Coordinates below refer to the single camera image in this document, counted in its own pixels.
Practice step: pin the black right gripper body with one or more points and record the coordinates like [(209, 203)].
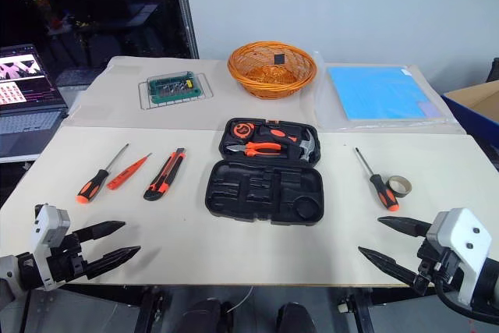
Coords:
[(438, 270)]

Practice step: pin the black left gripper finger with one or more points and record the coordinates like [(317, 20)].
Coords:
[(101, 228), (113, 259)]

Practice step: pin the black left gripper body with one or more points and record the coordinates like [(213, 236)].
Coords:
[(68, 259)]

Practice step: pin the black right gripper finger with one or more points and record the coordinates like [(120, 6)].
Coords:
[(409, 227), (393, 266)]

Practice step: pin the black tape roll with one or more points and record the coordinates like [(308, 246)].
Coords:
[(405, 188)]

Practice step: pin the orange test pen screwdriver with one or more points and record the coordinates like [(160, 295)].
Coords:
[(122, 179)]

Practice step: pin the orange black utility knife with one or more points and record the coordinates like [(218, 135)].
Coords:
[(163, 177)]

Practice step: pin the black tool case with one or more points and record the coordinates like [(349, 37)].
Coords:
[(265, 192)]

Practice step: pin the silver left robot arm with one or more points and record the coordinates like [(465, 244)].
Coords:
[(8, 272)]

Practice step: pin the dark rounded shape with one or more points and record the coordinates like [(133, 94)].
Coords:
[(294, 319)]

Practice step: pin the blue cardboard box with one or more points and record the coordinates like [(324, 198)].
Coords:
[(475, 114)]

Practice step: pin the open laptop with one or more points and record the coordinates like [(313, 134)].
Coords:
[(27, 114)]

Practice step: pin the clear plastic bag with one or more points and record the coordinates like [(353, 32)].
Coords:
[(331, 114)]

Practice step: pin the blue sheet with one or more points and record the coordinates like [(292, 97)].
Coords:
[(382, 91)]

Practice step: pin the green screwdriver bit box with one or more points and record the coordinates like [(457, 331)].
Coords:
[(171, 89)]

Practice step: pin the clear box with green tray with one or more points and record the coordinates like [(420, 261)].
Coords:
[(202, 91)]

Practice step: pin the orange black tape measure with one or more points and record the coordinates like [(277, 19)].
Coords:
[(242, 130)]

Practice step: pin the black chair back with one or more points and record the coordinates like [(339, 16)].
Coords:
[(494, 71)]

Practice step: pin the orange wicker basket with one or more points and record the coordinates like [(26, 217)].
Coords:
[(269, 83)]

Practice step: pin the small black square piece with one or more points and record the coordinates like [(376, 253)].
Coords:
[(279, 58)]

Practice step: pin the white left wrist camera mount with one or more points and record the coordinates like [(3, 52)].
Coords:
[(50, 224)]

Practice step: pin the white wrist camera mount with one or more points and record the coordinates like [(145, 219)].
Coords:
[(50, 224), (464, 231)]

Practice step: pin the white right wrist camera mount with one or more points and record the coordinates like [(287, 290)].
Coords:
[(464, 231)]

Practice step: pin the black table frame leg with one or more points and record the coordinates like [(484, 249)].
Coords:
[(150, 309), (356, 311)]

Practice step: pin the aluminium frame post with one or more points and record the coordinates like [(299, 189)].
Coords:
[(186, 9)]

